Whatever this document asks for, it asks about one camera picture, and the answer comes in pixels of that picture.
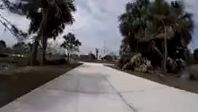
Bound small palm tree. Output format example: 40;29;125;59
59;31;84;64

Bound pale concrete path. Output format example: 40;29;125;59
0;55;198;112

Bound group of palm trees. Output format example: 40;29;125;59
114;0;197;77

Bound tall palm tree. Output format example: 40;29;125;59
14;0;78;68

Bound dark grass verge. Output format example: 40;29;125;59
0;56;85;112
103;63;198;97

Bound bare tree branches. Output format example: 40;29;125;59
0;0;32;41

